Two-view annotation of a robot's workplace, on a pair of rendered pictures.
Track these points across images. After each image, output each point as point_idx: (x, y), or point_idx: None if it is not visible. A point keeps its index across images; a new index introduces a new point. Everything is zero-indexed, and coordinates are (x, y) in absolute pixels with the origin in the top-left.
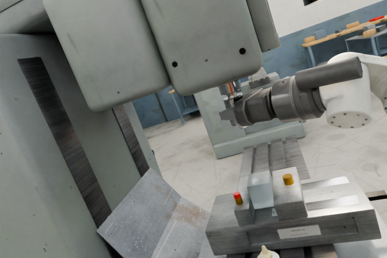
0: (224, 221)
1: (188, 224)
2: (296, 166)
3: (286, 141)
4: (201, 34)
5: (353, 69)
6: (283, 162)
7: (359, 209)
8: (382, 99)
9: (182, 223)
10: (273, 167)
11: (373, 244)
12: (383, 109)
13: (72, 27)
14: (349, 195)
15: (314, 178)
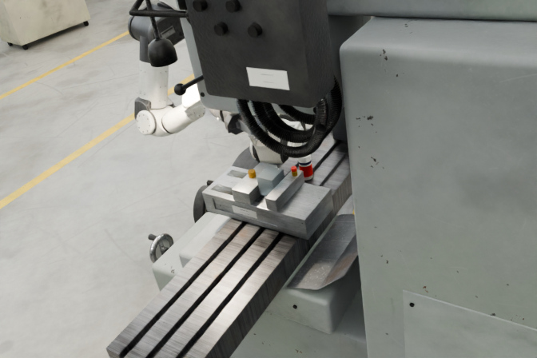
0: (312, 189)
1: (348, 256)
2: (192, 269)
3: (134, 337)
4: None
5: None
6: (192, 287)
7: (236, 167)
8: (194, 113)
9: (353, 251)
10: (208, 286)
11: (227, 218)
12: (198, 117)
13: None
14: (228, 176)
15: (225, 196)
